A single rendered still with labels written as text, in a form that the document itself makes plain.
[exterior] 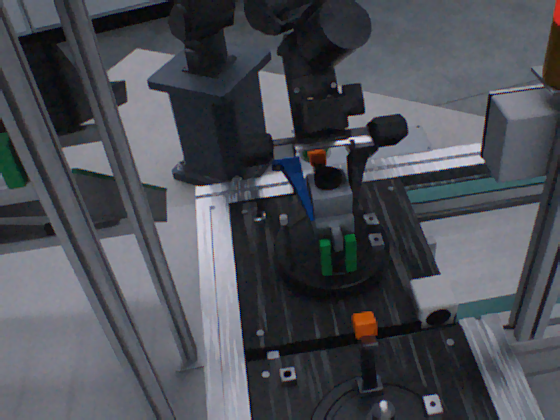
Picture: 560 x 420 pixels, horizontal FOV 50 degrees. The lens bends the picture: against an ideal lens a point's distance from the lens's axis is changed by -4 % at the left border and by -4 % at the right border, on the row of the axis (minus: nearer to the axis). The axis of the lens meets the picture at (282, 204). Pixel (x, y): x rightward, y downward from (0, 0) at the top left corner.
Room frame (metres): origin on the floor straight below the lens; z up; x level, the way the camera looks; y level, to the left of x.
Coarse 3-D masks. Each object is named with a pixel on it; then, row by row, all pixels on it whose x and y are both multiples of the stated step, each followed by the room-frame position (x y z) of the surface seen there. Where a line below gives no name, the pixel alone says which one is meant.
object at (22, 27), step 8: (8, 0) 3.24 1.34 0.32; (16, 0) 3.25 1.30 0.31; (8, 8) 3.24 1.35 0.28; (16, 8) 3.25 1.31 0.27; (24, 8) 3.30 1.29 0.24; (16, 16) 3.25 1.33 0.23; (24, 16) 3.27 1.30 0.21; (16, 24) 3.24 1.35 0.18; (24, 24) 3.25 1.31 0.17; (16, 32) 3.24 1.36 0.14; (24, 32) 3.26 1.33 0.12; (32, 32) 3.28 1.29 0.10; (24, 40) 3.27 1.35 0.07; (32, 40) 3.28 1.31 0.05
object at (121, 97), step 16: (32, 48) 0.42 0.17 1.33; (48, 48) 0.45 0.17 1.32; (32, 64) 0.41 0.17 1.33; (48, 64) 0.44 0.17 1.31; (64, 64) 0.46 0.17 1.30; (48, 80) 0.43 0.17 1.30; (64, 80) 0.45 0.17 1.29; (80, 80) 0.48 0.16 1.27; (48, 96) 0.42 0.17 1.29; (64, 96) 0.44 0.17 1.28; (80, 96) 0.47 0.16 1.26; (48, 112) 0.41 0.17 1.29; (64, 112) 0.43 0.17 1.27; (80, 112) 0.46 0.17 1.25; (0, 128) 0.34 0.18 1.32; (64, 128) 0.42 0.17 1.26
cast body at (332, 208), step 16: (320, 176) 0.51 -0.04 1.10; (336, 176) 0.51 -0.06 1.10; (320, 192) 0.50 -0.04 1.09; (336, 192) 0.49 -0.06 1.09; (320, 208) 0.49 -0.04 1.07; (336, 208) 0.49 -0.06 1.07; (352, 208) 0.49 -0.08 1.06; (320, 224) 0.48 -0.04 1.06; (336, 224) 0.48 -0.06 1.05; (352, 224) 0.48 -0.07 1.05; (336, 240) 0.46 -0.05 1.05
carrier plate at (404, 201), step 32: (384, 192) 0.61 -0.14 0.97; (384, 224) 0.55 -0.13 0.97; (416, 224) 0.54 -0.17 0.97; (256, 256) 0.53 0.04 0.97; (416, 256) 0.49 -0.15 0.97; (256, 288) 0.47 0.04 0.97; (288, 288) 0.47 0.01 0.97; (384, 288) 0.45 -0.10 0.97; (256, 320) 0.43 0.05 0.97; (288, 320) 0.42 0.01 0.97; (320, 320) 0.42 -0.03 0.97; (384, 320) 0.40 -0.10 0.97; (416, 320) 0.40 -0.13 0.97; (256, 352) 0.39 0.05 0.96; (288, 352) 0.39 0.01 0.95
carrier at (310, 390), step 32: (320, 352) 0.37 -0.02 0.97; (352, 352) 0.37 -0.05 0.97; (384, 352) 0.36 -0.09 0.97; (416, 352) 0.36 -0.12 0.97; (448, 352) 0.35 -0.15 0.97; (256, 384) 0.34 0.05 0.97; (320, 384) 0.33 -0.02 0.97; (352, 384) 0.32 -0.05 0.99; (384, 384) 0.31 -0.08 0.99; (416, 384) 0.31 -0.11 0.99; (448, 384) 0.31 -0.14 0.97; (480, 384) 0.31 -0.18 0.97; (256, 416) 0.31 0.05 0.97; (288, 416) 0.30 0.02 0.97; (320, 416) 0.29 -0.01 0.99; (352, 416) 0.28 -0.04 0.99; (384, 416) 0.25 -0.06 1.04; (416, 416) 0.27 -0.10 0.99; (448, 416) 0.27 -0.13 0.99; (480, 416) 0.27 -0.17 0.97
